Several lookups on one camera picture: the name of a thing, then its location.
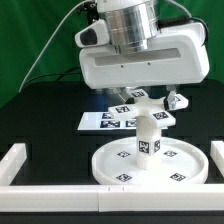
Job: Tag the white front fence bar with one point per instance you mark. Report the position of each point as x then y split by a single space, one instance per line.
101 198

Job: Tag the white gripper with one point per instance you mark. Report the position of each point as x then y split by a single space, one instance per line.
177 55

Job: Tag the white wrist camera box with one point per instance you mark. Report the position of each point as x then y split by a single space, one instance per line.
95 34

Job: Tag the white sheet with markers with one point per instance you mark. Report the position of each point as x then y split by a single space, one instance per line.
104 121

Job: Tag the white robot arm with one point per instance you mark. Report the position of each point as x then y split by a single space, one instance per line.
130 46

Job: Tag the white round table top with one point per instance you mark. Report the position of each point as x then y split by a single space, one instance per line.
175 162

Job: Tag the white left fence bar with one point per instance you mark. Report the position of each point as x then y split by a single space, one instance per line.
11 163

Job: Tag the white cross-shaped table base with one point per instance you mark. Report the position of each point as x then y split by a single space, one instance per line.
143 105

